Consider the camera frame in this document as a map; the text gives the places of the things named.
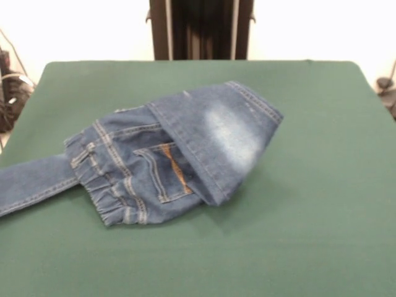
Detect blue denim jeans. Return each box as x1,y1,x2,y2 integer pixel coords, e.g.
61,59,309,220
0,80,285,229

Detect dark green table cloth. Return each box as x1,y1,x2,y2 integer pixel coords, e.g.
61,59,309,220
0,59,396,297

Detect black power adapter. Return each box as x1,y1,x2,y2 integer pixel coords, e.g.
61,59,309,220
376,77,394,91

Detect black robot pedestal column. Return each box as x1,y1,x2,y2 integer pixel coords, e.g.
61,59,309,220
145,0,257,61

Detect black cable heap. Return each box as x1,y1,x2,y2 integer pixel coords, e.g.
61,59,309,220
0,27,37,134

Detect dark floor cable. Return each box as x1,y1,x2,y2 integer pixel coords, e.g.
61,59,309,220
379,88,396,121

